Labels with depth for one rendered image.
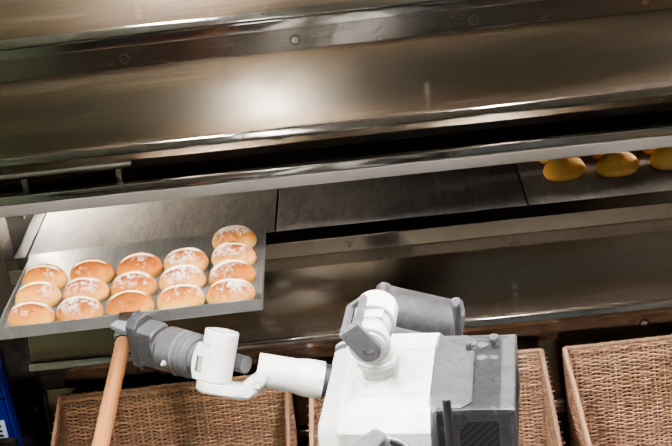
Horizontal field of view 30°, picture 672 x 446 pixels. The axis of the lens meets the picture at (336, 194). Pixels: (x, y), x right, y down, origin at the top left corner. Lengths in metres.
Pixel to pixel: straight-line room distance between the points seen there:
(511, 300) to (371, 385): 1.04
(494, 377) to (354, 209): 1.09
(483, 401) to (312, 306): 1.09
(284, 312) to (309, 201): 0.28
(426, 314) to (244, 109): 0.77
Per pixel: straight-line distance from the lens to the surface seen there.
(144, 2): 2.62
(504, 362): 1.95
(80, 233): 3.04
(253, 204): 3.01
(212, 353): 2.38
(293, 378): 2.37
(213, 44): 2.64
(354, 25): 2.62
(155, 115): 2.71
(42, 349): 3.02
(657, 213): 2.88
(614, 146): 2.62
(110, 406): 2.33
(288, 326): 2.91
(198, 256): 2.73
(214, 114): 2.69
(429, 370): 1.94
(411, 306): 2.11
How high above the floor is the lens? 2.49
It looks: 26 degrees down
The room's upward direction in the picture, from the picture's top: 7 degrees counter-clockwise
